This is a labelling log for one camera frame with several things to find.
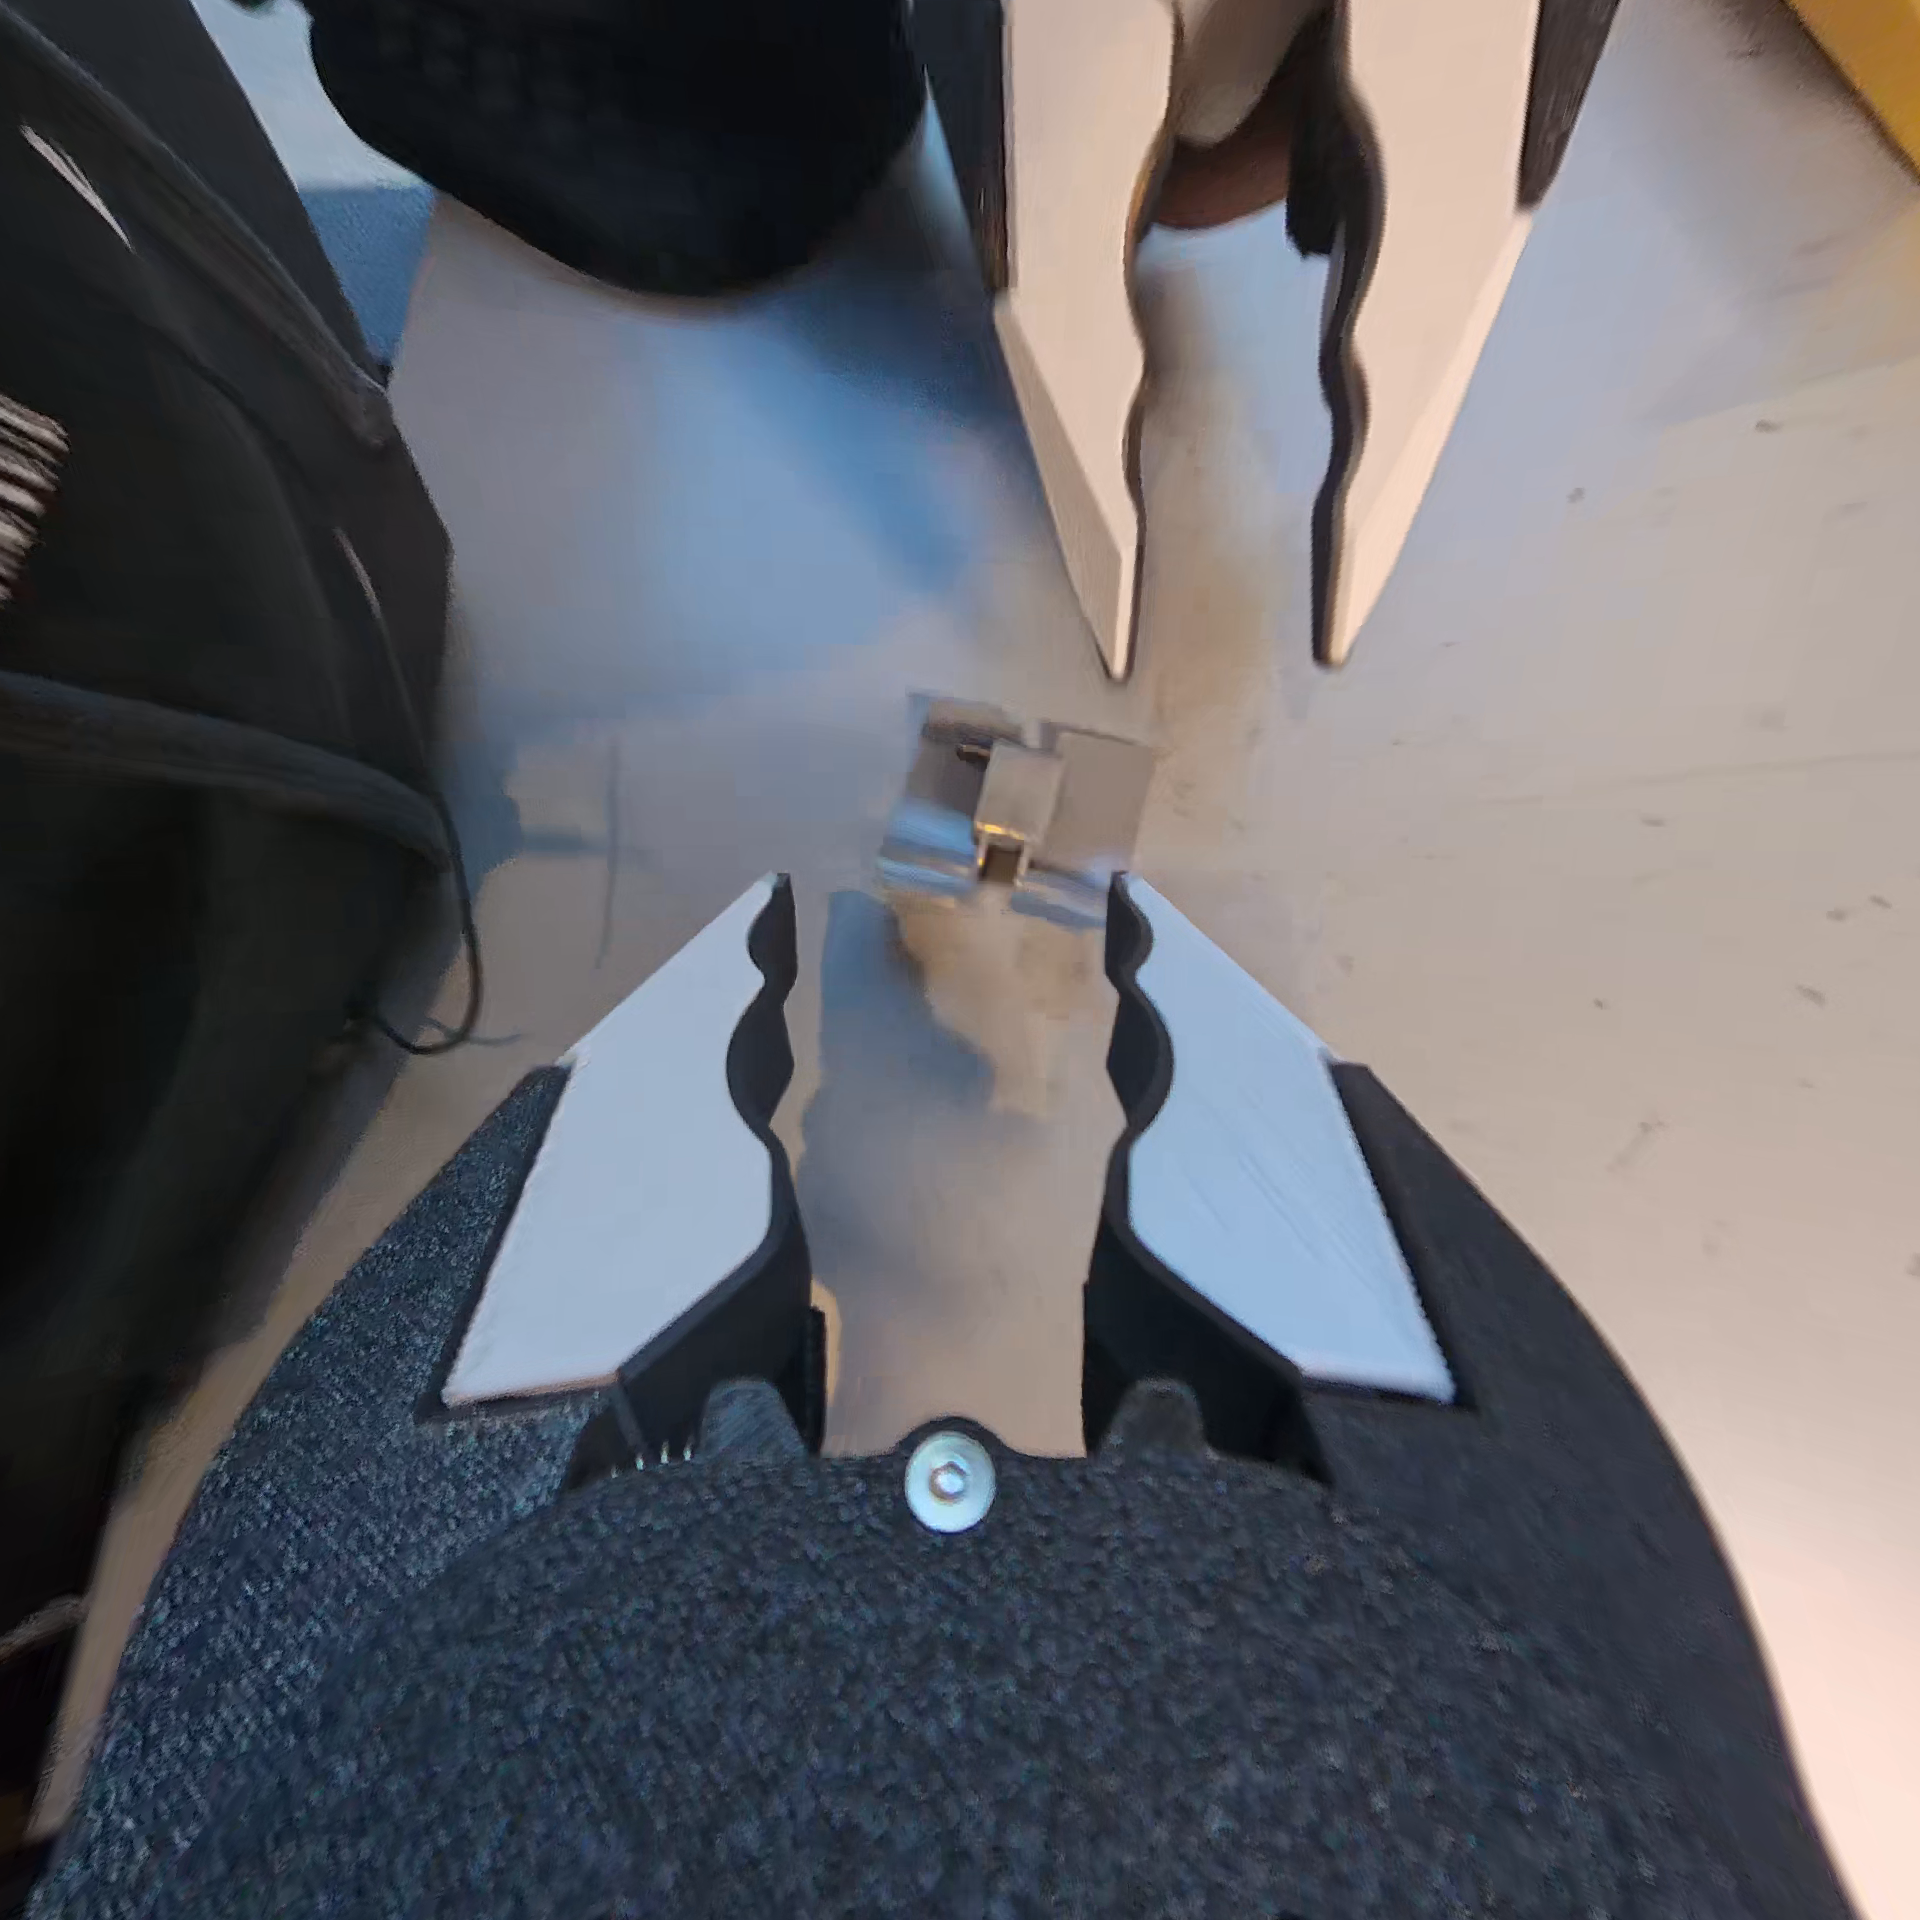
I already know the thin black cord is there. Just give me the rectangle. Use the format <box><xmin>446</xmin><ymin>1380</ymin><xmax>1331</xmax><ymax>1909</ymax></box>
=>
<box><xmin>345</xmin><ymin>808</ymin><xmax>519</xmax><ymax>1055</ymax></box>

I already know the person's left forearm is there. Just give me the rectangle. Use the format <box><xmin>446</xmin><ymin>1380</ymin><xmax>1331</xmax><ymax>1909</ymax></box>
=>
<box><xmin>307</xmin><ymin>0</ymin><xmax>929</xmax><ymax>298</ymax></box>

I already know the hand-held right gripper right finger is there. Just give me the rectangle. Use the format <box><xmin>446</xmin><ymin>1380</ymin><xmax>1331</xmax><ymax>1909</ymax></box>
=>
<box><xmin>1085</xmin><ymin>871</ymin><xmax>1461</xmax><ymax>1452</ymax></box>

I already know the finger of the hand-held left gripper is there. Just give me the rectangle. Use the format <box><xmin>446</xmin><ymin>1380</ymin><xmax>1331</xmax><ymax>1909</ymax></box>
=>
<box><xmin>994</xmin><ymin>0</ymin><xmax>1183</xmax><ymax>686</ymax></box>
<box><xmin>1286</xmin><ymin>0</ymin><xmax>1549</xmax><ymax>669</ymax></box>

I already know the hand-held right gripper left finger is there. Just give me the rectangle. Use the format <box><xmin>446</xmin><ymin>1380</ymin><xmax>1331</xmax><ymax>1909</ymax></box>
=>
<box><xmin>440</xmin><ymin>872</ymin><xmax>830</xmax><ymax>1467</ymax></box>

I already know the yellow plastic bin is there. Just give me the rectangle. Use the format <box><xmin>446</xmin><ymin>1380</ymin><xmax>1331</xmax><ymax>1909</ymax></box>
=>
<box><xmin>1784</xmin><ymin>0</ymin><xmax>1920</xmax><ymax>96</ymax></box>

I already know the person's left hand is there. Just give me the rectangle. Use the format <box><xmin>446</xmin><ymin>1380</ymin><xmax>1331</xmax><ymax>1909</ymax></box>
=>
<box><xmin>1154</xmin><ymin>119</ymin><xmax>1297</xmax><ymax>230</ymax></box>

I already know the grey desk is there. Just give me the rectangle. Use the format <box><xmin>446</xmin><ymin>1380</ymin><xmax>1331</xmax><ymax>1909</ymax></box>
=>
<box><xmin>31</xmin><ymin>0</ymin><xmax>1920</xmax><ymax>1920</ymax></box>

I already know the silver toy scoop part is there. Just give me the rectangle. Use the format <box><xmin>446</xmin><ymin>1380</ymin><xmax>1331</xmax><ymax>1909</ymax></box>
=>
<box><xmin>871</xmin><ymin>692</ymin><xmax>1161</xmax><ymax>934</ymax></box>

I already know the person's black jacket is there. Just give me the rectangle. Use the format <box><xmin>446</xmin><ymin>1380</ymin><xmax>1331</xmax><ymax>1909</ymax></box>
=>
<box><xmin>0</xmin><ymin>0</ymin><xmax>461</xmax><ymax>1802</ymax></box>

